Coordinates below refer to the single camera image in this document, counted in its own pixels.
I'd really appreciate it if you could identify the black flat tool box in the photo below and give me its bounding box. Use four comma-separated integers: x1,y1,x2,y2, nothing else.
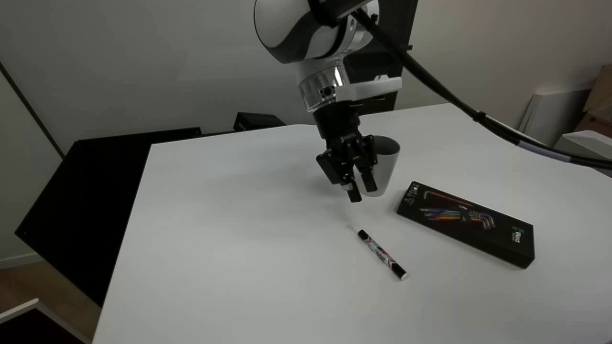
398,182,535,270

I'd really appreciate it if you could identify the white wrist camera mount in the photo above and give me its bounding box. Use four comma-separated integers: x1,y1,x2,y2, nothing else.
342,75,401,102

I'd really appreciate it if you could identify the white black marker pen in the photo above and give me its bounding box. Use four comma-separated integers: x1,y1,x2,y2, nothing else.
357,230,407,282

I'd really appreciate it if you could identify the brown cardboard box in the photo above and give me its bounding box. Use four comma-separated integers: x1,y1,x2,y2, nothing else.
577,64,612,138

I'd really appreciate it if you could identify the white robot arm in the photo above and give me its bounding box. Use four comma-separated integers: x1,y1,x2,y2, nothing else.
252,0,399,203

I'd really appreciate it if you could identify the dark wall pillar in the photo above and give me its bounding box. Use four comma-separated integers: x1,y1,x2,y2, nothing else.
344,0,419,115

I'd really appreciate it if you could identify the white appliance at right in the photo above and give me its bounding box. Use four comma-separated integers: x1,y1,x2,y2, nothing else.
552,131,612,177

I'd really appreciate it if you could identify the white ceramic mug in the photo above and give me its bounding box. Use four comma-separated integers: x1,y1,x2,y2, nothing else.
369,136,399,198

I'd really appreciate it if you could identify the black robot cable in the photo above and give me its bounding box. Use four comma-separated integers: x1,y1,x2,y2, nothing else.
308,0,612,173

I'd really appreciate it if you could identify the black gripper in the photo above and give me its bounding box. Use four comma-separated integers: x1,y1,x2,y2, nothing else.
315,102,377,203

